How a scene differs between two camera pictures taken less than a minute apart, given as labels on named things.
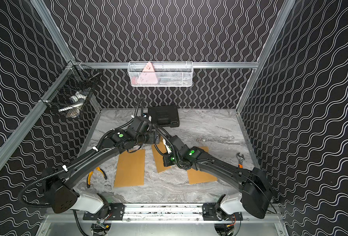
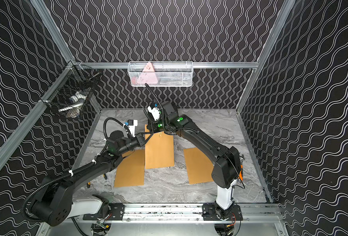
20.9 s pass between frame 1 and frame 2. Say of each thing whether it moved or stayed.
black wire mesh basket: stayed
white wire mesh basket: stayed
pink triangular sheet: stayed
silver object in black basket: stayed
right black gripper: moved
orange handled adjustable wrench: stayed
